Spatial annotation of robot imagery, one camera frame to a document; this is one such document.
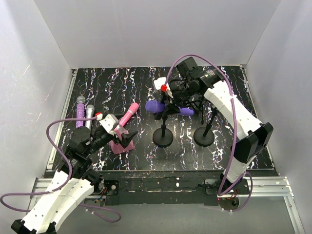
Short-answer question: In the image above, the purple smooth microphone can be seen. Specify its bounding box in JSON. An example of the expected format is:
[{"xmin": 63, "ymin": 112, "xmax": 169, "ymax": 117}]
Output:
[{"xmin": 145, "ymin": 100, "xmax": 194, "ymax": 116}]

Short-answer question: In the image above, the silver microphone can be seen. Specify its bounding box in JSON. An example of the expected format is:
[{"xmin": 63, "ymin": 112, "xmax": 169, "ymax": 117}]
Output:
[{"xmin": 85, "ymin": 104, "xmax": 95, "ymax": 130}]

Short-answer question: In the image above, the black round-base stand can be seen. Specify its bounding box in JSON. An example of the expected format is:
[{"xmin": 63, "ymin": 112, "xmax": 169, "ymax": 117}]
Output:
[
  {"xmin": 153, "ymin": 116, "xmax": 174, "ymax": 148},
  {"xmin": 193, "ymin": 105, "xmax": 218, "ymax": 147}
]

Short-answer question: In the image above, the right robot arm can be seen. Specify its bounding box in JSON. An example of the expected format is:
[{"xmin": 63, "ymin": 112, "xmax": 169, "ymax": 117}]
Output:
[{"xmin": 153, "ymin": 54, "xmax": 273, "ymax": 195}]

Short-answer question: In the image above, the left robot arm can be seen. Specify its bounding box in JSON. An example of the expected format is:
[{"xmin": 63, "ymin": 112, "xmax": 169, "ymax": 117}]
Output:
[{"xmin": 11, "ymin": 113, "xmax": 137, "ymax": 234}]

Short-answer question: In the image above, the pink microphone holder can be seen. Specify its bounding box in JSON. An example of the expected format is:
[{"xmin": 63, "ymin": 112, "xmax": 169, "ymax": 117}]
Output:
[{"xmin": 109, "ymin": 125, "xmax": 134, "ymax": 155}]

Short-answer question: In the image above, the pink microphone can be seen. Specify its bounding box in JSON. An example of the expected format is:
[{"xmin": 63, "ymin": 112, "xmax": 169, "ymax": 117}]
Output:
[{"xmin": 115, "ymin": 102, "xmax": 139, "ymax": 131}]

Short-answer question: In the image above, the purple glitter microphone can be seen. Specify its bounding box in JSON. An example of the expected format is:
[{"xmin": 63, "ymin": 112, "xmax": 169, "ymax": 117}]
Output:
[{"xmin": 76, "ymin": 96, "xmax": 86, "ymax": 128}]

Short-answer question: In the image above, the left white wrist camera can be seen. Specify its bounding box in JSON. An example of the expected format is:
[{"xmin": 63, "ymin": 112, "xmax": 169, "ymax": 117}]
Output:
[{"xmin": 99, "ymin": 114, "xmax": 119, "ymax": 136}]

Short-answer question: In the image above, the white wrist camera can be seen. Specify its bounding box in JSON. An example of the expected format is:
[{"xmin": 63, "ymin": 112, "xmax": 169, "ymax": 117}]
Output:
[
  {"xmin": 99, "ymin": 114, "xmax": 119, "ymax": 136},
  {"xmin": 153, "ymin": 77, "xmax": 173, "ymax": 98}
]

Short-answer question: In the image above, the black tripod shock-mount stand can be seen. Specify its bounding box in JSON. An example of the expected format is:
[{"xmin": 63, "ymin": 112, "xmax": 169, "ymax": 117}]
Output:
[{"xmin": 182, "ymin": 95, "xmax": 208, "ymax": 124}]

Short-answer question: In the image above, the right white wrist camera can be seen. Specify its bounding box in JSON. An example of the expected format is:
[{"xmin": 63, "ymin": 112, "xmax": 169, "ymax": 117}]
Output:
[{"xmin": 153, "ymin": 77, "xmax": 173, "ymax": 98}]

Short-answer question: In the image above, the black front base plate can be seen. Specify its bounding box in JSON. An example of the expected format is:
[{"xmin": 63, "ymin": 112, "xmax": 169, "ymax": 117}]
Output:
[{"xmin": 97, "ymin": 169, "xmax": 232, "ymax": 205}]

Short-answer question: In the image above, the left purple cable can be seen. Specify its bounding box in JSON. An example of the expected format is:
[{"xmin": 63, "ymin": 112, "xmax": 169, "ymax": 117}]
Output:
[{"xmin": 0, "ymin": 114, "xmax": 122, "ymax": 223}]

